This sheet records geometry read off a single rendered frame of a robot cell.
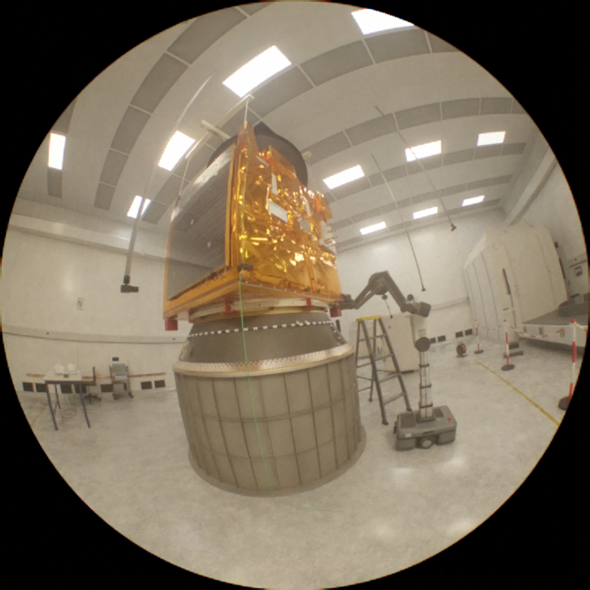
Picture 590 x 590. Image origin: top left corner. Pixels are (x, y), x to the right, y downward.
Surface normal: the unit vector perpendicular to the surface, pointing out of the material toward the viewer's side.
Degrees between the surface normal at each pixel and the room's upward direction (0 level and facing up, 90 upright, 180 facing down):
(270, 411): 90
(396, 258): 90
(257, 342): 62
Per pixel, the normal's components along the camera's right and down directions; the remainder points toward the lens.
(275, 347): 0.17, -0.66
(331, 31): 0.12, 0.97
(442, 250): -0.55, -0.11
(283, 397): 0.26, -0.23
